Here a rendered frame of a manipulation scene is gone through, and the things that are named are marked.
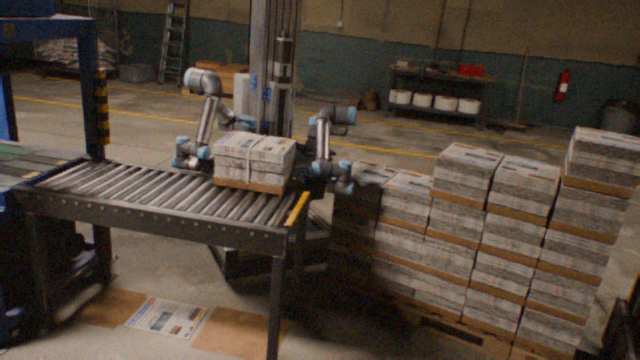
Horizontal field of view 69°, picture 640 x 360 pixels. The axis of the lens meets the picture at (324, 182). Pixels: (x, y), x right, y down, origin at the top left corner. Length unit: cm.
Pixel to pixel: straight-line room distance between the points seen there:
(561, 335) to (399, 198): 108
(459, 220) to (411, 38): 679
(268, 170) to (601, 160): 156
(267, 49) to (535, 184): 177
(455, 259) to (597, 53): 743
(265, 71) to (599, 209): 204
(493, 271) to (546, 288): 26
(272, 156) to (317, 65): 703
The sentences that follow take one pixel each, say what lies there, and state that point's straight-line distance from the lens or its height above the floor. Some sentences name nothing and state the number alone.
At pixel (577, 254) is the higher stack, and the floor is 74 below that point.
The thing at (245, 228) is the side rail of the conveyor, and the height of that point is 79.
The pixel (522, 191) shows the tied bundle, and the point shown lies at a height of 98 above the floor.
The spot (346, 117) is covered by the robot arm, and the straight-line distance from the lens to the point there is 271.
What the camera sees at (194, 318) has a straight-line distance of 285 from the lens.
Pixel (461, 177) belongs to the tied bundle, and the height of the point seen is 98.
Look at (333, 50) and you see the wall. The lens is 923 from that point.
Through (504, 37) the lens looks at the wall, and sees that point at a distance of 928.
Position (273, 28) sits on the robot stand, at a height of 158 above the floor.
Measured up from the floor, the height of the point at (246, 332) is 0.
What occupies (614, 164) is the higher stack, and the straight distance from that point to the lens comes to 246.
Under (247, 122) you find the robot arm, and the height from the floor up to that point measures 103.
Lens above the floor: 173
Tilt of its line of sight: 20 degrees down
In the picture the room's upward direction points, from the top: 6 degrees clockwise
